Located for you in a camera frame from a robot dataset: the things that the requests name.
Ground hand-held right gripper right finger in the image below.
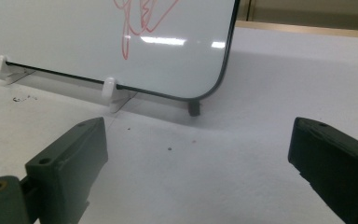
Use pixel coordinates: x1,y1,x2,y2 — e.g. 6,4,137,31
288,117,358,224

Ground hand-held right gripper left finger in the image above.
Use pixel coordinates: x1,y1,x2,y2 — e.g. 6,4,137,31
20,117,109,224

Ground white whiteboard with black edge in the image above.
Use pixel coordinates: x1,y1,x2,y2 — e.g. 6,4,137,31
0,0,241,102

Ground black whiteboard foot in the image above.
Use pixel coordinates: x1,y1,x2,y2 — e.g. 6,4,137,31
187,99,201,118

